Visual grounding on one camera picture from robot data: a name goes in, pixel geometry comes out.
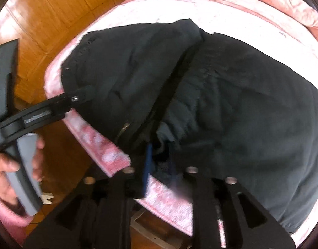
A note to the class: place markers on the black quilted pants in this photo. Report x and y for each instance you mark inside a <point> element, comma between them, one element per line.
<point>226,109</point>

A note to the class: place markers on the pink white towel blanket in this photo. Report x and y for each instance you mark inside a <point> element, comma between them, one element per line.
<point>101,140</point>

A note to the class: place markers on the person's left hand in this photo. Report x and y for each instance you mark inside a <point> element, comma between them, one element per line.
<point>3,176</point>

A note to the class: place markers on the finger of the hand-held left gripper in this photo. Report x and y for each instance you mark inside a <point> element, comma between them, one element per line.
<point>81,96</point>

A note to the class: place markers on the bed with pink sheet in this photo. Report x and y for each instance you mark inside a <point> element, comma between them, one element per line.
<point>252,10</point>

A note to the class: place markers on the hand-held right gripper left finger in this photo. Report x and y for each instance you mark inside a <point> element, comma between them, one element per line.
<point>148,163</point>

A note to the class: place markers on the person's left forearm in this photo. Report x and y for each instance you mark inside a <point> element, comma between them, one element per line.
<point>8,217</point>

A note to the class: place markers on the orange wooden wardrobe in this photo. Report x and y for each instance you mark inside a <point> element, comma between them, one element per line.
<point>57,13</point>

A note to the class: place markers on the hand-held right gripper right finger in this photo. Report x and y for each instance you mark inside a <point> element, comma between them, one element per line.
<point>173,160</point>

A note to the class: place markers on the pink velvet comforter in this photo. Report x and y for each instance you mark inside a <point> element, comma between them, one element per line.
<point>299,7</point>

